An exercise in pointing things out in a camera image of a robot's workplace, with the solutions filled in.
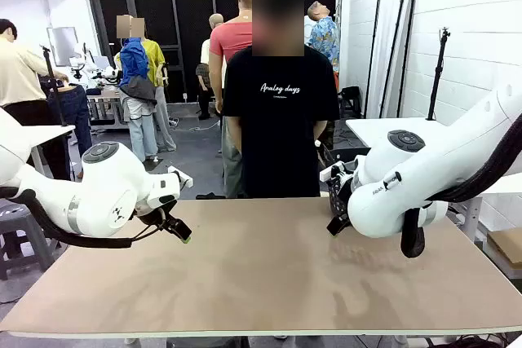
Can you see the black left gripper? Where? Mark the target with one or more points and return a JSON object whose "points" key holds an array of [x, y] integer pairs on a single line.
{"points": [[151, 217]]}

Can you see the person's right forearm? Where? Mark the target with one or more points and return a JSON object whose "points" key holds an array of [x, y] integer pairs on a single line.
{"points": [[235, 136]]}

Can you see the person's left forearm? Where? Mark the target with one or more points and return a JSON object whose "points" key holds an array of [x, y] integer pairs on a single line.
{"points": [[321, 132]]}

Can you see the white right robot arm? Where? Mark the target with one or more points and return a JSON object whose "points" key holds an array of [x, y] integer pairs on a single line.
{"points": [[408, 185]]}

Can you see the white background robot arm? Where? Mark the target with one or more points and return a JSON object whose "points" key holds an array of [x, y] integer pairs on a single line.
{"points": [[102, 73]]}

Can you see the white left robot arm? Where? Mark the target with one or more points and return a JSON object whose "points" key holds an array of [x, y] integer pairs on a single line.
{"points": [[102, 197]]}

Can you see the black mesh basket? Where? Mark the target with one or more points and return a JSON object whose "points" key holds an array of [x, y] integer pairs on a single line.
{"points": [[339, 197]]}

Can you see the black crumpled cloth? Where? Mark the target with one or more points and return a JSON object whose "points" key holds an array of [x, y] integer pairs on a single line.
{"points": [[210, 196]]}

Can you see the person in black t-shirt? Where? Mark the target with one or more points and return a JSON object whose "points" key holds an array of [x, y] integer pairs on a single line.
{"points": [[281, 120]]}

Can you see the black chair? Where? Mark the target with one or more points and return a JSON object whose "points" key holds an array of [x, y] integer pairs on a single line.
{"points": [[350, 99]]}

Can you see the dark blue jeans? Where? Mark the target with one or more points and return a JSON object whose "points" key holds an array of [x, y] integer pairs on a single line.
{"points": [[75, 111]]}

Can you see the grey plastic stool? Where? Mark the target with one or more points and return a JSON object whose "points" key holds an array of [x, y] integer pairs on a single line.
{"points": [[20, 221]]}

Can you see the brown cardboard box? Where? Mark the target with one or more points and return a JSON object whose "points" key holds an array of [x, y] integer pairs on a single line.
{"points": [[507, 246]]}

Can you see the mannequin in yellow shirt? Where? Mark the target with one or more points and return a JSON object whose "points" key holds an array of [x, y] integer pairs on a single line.
{"points": [[157, 56]]}

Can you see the tall black tripod stand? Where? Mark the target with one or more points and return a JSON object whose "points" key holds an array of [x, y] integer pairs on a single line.
{"points": [[437, 75]]}

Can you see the person in cream shirt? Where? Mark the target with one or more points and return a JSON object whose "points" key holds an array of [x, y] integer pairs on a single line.
{"points": [[18, 75]]}

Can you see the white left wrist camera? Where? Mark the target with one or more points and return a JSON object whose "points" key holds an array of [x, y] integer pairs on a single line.
{"points": [[181, 177]]}

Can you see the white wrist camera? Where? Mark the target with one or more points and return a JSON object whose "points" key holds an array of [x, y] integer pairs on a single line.
{"points": [[331, 171], [181, 177]]}

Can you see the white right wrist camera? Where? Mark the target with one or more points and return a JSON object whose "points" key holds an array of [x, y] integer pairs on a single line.
{"points": [[331, 171]]}

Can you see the black backdrop frame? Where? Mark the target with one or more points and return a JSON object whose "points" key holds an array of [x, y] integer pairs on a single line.
{"points": [[379, 18]]}

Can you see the wall whiteboard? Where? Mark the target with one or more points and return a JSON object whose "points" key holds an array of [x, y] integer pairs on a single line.
{"points": [[61, 46]]}

